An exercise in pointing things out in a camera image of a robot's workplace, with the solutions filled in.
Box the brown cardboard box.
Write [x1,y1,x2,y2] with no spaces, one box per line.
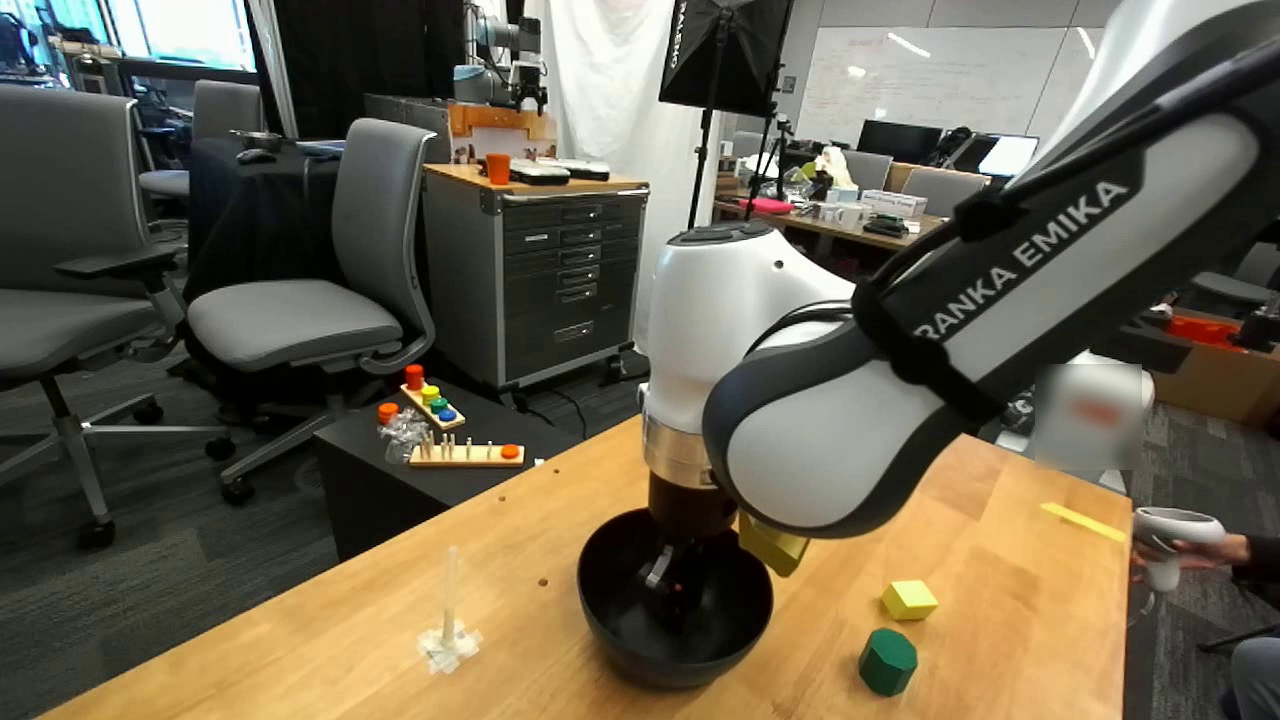
[1152,334,1280,430]

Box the orange labelled box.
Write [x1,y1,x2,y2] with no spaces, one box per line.
[444,101,560,163]

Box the operator hand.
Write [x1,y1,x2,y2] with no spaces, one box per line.
[1174,526,1256,578]

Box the white curtain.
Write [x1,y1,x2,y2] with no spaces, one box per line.
[538,0,734,380]

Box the wooden toy board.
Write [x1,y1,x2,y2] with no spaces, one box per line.
[405,430,532,474]

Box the colourful peg toy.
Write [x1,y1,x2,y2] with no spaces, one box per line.
[395,359,468,435]

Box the clear plastic stand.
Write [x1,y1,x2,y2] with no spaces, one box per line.
[411,539,483,680]

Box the black computer monitor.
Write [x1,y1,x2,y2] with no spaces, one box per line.
[856,117,946,166]

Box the black curtain panel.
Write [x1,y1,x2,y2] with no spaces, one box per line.
[271,0,471,143]

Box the grey metal drawer cabinet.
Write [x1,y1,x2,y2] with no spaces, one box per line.
[421,159,657,394]

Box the yellow cube block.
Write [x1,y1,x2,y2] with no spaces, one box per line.
[878,577,941,628]

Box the black softbox light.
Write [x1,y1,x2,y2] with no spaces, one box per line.
[657,0,799,119]

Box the red tool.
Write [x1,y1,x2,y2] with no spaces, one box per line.
[1159,305,1256,357]

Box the black low table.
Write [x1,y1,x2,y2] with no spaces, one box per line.
[314,387,592,562]

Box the yellow tape strip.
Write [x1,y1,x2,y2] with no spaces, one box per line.
[1035,497,1131,546]

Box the white ABB robot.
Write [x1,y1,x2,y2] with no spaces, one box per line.
[992,348,1159,497]

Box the white handheld controller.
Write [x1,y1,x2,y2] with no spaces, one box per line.
[1131,505,1228,597]

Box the bright window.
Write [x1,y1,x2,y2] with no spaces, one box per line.
[0,0,265,78]

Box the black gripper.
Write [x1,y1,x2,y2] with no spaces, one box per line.
[635,472,745,632]

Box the operator leg in jeans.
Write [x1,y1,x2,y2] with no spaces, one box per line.
[1224,632,1280,720]

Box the green cylinder block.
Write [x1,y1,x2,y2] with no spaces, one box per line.
[856,624,925,700]

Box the yellowish wrist camera box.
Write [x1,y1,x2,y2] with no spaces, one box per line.
[738,507,817,578]

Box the white flat device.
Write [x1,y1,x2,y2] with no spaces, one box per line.
[510,155,578,188]

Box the orange capped clear bottle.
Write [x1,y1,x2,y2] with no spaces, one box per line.
[372,394,433,468]

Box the grey office chair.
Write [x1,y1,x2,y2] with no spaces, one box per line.
[135,76,268,206]
[0,82,241,551]
[185,111,444,507]

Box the cluttered wooden desk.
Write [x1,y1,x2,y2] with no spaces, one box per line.
[745,195,951,262]

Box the black light stand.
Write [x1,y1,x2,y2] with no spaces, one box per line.
[675,20,738,233]

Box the black bowl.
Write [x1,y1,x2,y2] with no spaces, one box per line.
[574,507,781,694]

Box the black cloth covered table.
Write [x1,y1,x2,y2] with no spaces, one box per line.
[185,133,352,308]

